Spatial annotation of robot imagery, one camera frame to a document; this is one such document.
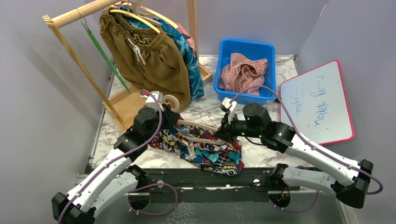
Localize yellow hanger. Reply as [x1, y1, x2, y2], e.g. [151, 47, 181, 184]
[109, 9, 160, 34]

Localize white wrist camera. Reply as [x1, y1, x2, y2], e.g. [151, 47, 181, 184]
[219, 98, 237, 124]
[141, 90, 163, 111]

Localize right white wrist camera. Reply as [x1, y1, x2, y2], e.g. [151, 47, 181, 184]
[219, 98, 237, 124]

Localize teal patterned shorts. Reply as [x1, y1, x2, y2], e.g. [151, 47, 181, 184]
[111, 6, 204, 101]

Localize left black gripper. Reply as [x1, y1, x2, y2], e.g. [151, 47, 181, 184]
[146, 104, 180, 142]

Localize pink floral shorts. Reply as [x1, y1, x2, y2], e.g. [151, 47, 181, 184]
[176, 23, 197, 57]

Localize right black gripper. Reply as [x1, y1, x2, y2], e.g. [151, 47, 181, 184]
[213, 111, 263, 144]

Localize pink framed whiteboard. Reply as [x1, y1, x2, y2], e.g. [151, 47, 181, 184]
[280, 60, 355, 145]

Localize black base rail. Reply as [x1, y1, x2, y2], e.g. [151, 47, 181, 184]
[85, 165, 333, 205]

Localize comic print shorts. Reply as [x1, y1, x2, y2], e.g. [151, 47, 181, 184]
[149, 124, 245, 176]

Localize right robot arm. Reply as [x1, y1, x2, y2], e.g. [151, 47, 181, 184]
[214, 98, 374, 209]

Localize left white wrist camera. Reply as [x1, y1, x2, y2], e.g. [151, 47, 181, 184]
[141, 90, 163, 111]

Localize beige wooden hanger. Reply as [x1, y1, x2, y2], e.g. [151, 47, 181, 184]
[162, 95, 226, 145]
[122, 0, 179, 28]

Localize blue plastic bin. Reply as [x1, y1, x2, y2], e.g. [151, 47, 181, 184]
[213, 38, 276, 105]

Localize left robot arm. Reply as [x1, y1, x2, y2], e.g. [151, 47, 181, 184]
[51, 105, 180, 224]

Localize green hanger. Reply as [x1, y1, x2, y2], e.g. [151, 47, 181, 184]
[81, 18, 131, 93]

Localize mustard brown shorts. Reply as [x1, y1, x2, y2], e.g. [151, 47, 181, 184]
[99, 7, 191, 112]

